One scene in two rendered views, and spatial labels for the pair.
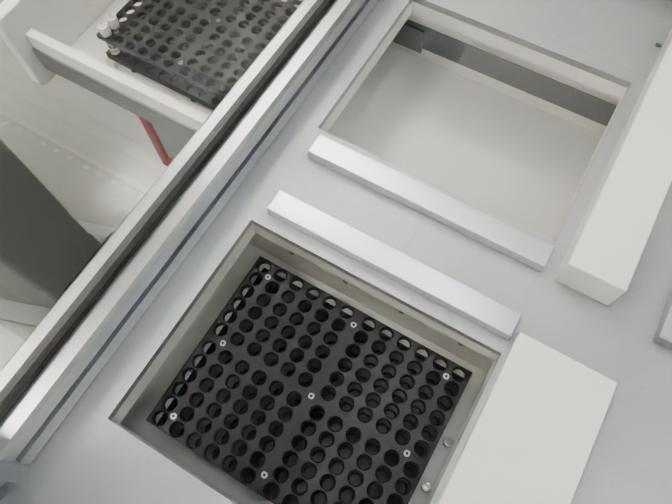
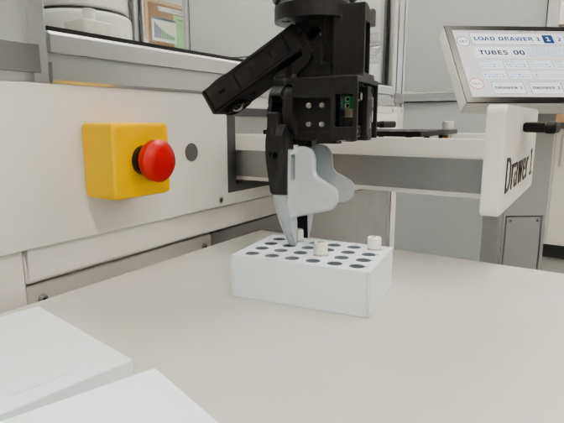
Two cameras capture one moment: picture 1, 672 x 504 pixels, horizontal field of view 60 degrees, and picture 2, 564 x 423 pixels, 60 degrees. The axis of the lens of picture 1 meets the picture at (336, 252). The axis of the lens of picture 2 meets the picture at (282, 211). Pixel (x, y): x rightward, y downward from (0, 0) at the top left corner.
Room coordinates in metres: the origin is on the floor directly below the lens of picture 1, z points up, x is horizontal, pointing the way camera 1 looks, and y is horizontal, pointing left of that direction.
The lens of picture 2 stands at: (1.23, 0.01, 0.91)
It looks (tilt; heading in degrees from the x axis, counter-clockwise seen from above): 11 degrees down; 180
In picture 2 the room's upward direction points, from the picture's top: straight up
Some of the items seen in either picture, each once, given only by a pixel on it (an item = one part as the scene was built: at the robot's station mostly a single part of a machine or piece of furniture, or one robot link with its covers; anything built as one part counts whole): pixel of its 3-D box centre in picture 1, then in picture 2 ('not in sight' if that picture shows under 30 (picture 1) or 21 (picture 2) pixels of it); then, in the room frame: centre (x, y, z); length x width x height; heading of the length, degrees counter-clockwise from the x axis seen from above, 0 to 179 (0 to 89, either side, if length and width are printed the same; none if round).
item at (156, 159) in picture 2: not in sight; (153, 160); (0.77, -0.11, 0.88); 0.04 x 0.03 x 0.04; 148
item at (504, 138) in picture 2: not in sight; (514, 154); (0.64, 0.30, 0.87); 0.29 x 0.02 x 0.11; 148
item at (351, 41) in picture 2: not in sight; (321, 78); (0.78, 0.05, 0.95); 0.09 x 0.08 x 0.12; 66
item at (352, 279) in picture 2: not in sight; (313, 270); (0.81, 0.04, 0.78); 0.12 x 0.08 x 0.04; 66
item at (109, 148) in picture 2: not in sight; (129, 159); (0.75, -0.14, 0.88); 0.07 x 0.05 x 0.07; 148
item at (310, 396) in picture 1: (313, 402); not in sight; (0.09, 0.03, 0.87); 0.22 x 0.18 x 0.06; 58
